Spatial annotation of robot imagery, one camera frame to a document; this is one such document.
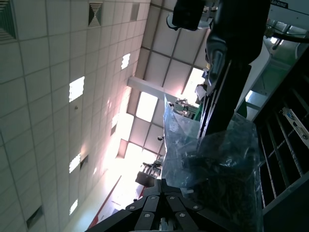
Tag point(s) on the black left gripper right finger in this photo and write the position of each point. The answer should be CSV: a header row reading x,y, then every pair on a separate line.
x,y
178,207

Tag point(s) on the ceiling light panel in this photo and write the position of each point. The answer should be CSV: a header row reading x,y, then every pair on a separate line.
x,y
73,206
114,121
125,61
74,163
76,89

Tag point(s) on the ceiling air vent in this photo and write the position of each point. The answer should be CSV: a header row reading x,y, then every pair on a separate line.
x,y
94,14
134,11
84,162
35,217
7,21

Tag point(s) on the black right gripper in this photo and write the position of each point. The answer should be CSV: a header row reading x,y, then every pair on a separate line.
x,y
243,29

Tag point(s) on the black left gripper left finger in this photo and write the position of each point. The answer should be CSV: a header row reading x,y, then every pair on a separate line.
x,y
142,212

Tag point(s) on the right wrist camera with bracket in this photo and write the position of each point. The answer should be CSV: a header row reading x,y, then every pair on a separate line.
x,y
186,14

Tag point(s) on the black slotted storage container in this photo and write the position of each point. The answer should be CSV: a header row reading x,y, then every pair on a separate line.
x,y
289,212

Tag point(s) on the clear plastic bag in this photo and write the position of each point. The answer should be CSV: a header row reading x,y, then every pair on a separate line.
x,y
176,135

